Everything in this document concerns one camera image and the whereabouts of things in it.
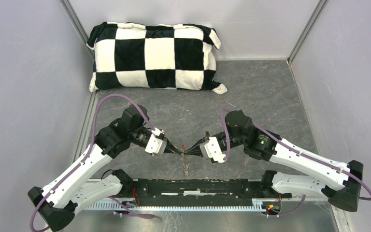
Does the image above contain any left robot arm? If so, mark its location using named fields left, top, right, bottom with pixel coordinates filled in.
left=28, top=105, right=181, bottom=232

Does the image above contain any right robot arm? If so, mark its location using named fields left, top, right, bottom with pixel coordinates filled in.
left=184, top=110, right=364, bottom=212

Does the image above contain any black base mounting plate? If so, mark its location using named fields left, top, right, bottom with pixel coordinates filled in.
left=110, top=169, right=292, bottom=207

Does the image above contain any black white checkered pillow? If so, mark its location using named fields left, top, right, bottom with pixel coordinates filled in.
left=86, top=22, right=227, bottom=95

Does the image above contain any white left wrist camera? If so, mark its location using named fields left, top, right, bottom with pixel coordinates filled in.
left=145, top=128, right=167, bottom=156

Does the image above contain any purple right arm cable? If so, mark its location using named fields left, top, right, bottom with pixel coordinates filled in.
left=219, top=108, right=371, bottom=202

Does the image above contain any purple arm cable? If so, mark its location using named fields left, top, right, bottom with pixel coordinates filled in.
left=219, top=108, right=371, bottom=202
left=29, top=93, right=160, bottom=232

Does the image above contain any white slotted cable duct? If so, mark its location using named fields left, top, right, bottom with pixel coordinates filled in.
left=85, top=199, right=268, bottom=213

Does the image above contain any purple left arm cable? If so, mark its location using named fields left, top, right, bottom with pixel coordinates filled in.
left=29, top=93, right=160, bottom=232

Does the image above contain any left aluminium frame rail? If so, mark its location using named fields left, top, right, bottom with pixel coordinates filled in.
left=60, top=0, right=95, bottom=61

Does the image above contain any aluminium frame rail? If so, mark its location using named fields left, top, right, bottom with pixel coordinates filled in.
left=60, top=0, right=95, bottom=61
left=286, top=0, right=328, bottom=66

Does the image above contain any right aluminium frame rail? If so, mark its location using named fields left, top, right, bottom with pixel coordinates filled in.
left=286, top=0, right=328, bottom=66

